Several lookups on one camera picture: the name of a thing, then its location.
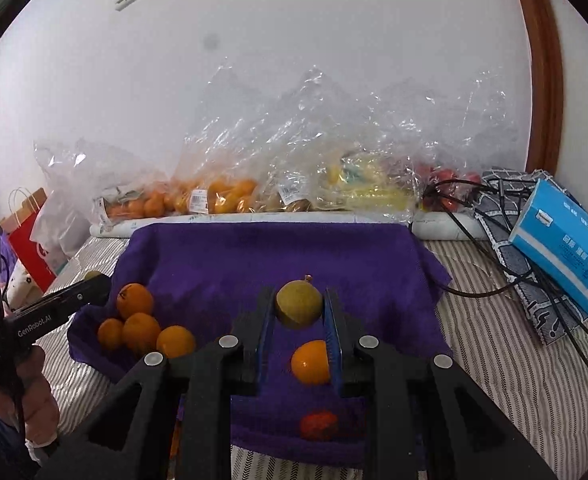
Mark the purple towel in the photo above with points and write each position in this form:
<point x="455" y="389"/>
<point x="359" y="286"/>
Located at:
<point x="223" y="260"/>

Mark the orange with stem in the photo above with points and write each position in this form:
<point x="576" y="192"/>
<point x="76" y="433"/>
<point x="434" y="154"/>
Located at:
<point x="134" y="301"/>

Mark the yellow-green pear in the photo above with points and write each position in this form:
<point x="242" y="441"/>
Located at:
<point x="299" y="305"/>

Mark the small orange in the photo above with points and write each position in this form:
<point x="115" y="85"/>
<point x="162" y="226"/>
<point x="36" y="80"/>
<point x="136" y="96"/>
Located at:
<point x="109" y="334"/>

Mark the red paper bag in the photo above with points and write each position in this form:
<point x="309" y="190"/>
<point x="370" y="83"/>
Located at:
<point x="28" y="250"/>

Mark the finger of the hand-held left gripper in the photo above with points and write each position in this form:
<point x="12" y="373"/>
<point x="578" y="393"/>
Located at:
<point x="81" y="294"/>

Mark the white plastic bag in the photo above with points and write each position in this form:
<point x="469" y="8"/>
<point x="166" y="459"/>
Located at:
<point x="58" y="230"/>

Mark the clear bag of small oranges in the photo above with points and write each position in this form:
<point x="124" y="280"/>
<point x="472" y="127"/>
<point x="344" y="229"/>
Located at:
<point x="133" y="205"/>

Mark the striped bed sheet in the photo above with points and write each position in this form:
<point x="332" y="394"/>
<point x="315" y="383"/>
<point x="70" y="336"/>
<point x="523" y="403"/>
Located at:
<point x="499" y="385"/>

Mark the brown door frame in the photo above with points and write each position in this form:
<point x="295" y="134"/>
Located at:
<point x="539" y="85"/>

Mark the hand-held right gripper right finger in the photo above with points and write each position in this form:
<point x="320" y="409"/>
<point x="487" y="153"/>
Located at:
<point x="332" y="345"/>

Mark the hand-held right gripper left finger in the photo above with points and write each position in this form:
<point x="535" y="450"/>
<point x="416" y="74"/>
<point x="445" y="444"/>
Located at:
<point x="268" y="330"/>

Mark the large orange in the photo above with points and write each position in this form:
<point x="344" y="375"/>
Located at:
<point x="175" y="341"/>
<point x="141" y="332"/>

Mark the clear bag of yellow produce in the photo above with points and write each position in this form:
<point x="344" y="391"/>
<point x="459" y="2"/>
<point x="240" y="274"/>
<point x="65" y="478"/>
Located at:
<point x="354" y="185"/>

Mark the red tomato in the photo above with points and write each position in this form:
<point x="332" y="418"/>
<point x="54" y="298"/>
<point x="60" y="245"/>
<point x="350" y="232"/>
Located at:
<point x="319" y="425"/>

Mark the spotted white cloth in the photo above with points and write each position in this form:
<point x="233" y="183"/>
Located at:
<point x="21" y="280"/>

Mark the clear bag of tomatoes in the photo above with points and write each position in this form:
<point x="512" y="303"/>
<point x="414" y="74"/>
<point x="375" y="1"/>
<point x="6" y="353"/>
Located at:
<point x="444" y="185"/>

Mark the smooth orange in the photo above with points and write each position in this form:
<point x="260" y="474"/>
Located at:
<point x="311" y="362"/>

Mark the grey patterned cloth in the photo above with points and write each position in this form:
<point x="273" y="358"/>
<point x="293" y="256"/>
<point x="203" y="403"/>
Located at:
<point x="499" y="240"/>

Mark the small green pear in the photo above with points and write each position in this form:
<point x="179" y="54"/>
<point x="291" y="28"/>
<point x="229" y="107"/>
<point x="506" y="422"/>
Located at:
<point x="92" y="275"/>

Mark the blue tissue pack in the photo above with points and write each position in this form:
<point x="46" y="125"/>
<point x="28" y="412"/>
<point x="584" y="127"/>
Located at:
<point x="564" y="250"/>

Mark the person's left hand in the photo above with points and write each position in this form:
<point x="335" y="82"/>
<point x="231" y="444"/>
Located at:
<point x="38" y="400"/>

